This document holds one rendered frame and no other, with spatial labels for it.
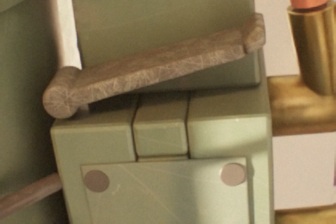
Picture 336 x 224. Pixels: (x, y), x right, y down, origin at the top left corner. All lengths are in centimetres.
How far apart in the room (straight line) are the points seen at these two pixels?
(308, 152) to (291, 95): 26
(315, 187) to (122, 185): 32
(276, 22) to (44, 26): 24
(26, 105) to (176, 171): 5
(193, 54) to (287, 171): 30
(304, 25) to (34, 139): 9
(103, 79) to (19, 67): 3
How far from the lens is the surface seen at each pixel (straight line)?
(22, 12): 19
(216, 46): 18
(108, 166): 19
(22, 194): 19
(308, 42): 22
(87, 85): 18
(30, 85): 20
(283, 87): 22
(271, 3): 42
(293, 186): 48
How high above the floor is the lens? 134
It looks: 13 degrees down
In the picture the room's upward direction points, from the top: 132 degrees counter-clockwise
